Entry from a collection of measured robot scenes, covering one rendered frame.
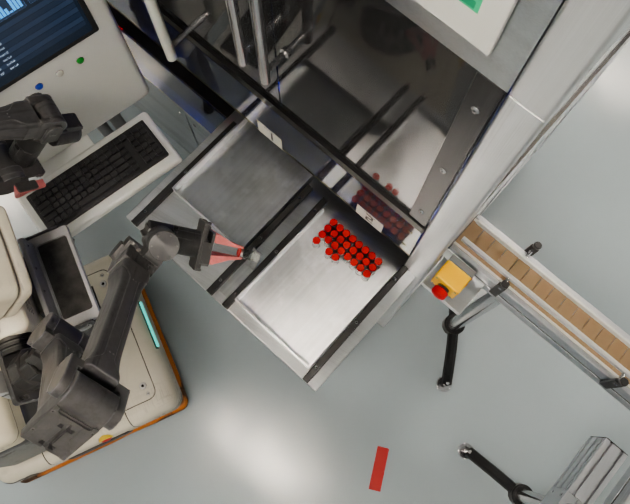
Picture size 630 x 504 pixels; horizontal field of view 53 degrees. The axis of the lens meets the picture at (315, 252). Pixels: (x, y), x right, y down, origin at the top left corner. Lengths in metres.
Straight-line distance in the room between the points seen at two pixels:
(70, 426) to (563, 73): 0.81
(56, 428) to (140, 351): 1.33
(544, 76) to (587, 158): 2.21
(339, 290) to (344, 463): 1.01
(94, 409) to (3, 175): 0.67
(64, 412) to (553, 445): 2.04
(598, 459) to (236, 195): 1.33
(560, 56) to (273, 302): 1.10
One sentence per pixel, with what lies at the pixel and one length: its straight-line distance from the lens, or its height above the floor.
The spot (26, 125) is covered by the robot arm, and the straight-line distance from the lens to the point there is 1.35.
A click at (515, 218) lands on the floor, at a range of 2.78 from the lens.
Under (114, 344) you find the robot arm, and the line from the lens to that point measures 1.07.
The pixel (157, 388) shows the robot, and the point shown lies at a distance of 2.30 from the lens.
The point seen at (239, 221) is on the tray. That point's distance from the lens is 1.72.
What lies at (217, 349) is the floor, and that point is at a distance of 2.55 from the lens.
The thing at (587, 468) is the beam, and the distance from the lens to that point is 2.13.
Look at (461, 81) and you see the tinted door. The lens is 0.91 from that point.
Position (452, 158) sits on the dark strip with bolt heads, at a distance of 1.07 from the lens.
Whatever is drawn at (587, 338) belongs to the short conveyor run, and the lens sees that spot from 1.70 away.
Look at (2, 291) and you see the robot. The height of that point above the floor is 1.34.
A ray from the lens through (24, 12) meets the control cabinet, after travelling 1.56.
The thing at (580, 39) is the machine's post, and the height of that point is 1.95.
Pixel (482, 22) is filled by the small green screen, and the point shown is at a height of 1.90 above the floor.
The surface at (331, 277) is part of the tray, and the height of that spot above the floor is 0.88.
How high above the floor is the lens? 2.51
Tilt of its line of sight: 75 degrees down
